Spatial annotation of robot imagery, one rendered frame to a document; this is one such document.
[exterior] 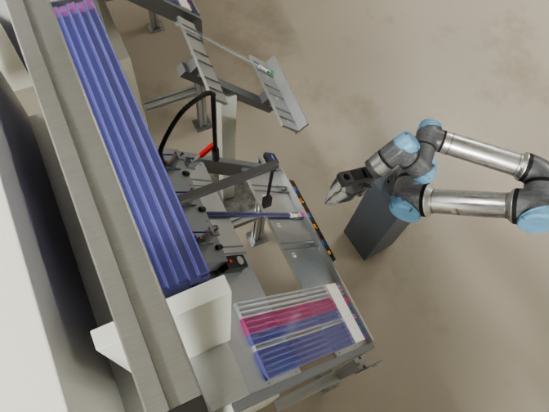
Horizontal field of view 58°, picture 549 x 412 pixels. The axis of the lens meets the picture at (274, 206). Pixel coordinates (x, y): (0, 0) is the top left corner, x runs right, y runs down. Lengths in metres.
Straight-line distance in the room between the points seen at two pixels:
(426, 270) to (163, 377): 2.25
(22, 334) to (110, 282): 0.22
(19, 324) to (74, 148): 0.23
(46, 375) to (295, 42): 2.75
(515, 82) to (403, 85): 0.70
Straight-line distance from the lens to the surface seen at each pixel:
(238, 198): 2.51
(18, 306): 0.62
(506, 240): 2.82
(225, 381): 0.89
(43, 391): 0.59
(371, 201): 2.12
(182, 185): 1.27
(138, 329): 0.39
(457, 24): 3.56
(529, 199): 1.71
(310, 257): 1.62
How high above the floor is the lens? 2.28
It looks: 65 degrees down
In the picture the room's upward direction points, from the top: 11 degrees clockwise
